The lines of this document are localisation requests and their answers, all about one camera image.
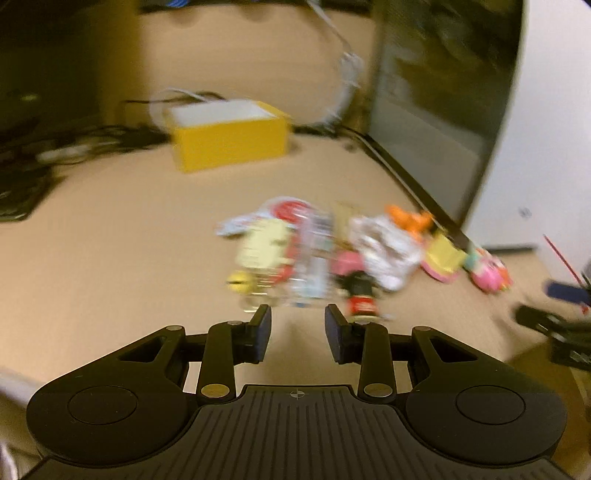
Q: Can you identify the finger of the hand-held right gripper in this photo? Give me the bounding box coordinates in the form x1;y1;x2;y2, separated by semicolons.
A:
514;304;591;336
545;280;591;306

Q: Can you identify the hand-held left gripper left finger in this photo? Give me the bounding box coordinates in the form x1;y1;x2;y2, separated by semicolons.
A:
117;304;273;400

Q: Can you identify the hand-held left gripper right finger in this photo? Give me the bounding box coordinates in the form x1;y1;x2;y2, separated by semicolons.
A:
324;304;482;400

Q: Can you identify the orange toy figure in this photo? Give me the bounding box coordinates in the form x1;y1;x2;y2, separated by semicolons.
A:
385;204;435;244

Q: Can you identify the small black red figure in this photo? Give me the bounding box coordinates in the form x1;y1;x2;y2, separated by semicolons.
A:
343;271;385;325

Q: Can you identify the small yellow toy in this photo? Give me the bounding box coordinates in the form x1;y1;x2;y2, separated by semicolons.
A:
225;271;256;295

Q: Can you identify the pink round toy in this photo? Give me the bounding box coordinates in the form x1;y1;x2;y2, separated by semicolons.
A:
463;248;512;295

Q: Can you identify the pink packet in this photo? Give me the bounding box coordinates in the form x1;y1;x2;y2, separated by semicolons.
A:
333;250;366;278

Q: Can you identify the clear plastic bag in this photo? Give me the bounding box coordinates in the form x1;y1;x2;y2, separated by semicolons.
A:
285;211;339;309

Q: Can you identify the pale yellow packet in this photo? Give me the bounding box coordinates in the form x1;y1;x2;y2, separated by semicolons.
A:
235;218;290;272

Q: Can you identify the white crumpled bag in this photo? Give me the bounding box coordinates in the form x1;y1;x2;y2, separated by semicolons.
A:
350;216;424;292

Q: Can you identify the yellow pink toy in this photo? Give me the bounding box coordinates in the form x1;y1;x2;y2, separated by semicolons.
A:
421;230;468;283

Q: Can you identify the brown card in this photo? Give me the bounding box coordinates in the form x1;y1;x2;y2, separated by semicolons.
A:
331;200;355;241

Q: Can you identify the red white round packet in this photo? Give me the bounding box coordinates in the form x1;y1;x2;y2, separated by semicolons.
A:
216;196;315;241

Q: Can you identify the yellow box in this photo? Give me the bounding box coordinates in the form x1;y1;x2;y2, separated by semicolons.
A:
165;99;291;174

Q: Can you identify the red cable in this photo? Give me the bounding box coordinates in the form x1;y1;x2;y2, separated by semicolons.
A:
543;234;584;285

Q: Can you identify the white cable with plug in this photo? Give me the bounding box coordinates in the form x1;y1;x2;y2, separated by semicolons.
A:
302;0;366;136

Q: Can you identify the black cable bundle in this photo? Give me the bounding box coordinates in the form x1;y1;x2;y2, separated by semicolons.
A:
0;122;172;163

